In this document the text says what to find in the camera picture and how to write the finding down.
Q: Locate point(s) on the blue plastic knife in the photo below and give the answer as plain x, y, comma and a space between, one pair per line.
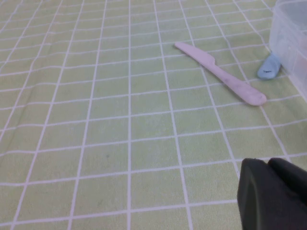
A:
268, 69

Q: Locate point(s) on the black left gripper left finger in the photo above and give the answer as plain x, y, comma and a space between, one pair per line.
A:
254, 196

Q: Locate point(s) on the green white grid tablecloth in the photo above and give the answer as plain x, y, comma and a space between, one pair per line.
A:
96, 119

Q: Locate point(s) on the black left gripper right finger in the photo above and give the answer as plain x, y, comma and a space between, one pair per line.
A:
290, 177

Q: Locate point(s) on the transparent plastic egg box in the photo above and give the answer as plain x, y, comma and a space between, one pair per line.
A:
290, 36

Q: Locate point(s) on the pink plastic knife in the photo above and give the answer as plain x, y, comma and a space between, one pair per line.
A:
223, 76

